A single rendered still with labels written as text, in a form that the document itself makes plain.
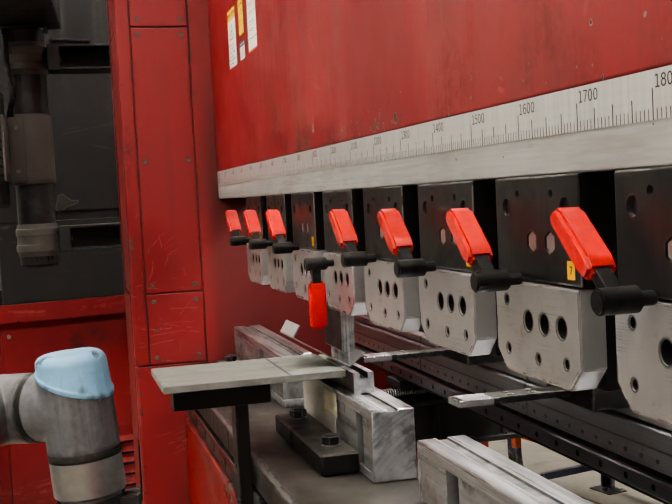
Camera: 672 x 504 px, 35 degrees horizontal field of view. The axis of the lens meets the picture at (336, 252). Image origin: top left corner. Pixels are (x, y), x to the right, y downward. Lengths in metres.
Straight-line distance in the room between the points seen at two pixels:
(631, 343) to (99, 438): 0.59
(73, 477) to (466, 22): 0.59
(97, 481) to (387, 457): 0.43
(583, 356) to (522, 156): 0.18
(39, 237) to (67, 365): 1.85
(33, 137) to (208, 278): 0.75
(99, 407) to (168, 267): 1.32
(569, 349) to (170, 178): 1.70
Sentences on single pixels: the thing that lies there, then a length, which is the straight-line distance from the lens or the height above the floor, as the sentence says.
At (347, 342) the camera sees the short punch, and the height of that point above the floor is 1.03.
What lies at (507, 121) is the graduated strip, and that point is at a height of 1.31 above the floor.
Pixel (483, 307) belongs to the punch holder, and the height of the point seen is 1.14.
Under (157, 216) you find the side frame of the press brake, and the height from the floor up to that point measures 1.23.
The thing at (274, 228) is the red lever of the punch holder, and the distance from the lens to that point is 1.66.
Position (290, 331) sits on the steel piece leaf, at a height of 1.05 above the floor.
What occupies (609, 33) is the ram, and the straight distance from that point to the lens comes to 0.76.
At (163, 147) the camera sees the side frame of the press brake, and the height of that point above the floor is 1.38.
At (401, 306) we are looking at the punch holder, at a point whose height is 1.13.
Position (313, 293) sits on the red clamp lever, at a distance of 1.43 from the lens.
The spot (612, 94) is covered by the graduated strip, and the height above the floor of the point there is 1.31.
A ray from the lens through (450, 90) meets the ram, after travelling 1.02.
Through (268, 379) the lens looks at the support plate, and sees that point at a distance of 1.51.
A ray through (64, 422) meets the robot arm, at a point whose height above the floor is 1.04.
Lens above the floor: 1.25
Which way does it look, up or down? 3 degrees down
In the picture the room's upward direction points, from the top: 3 degrees counter-clockwise
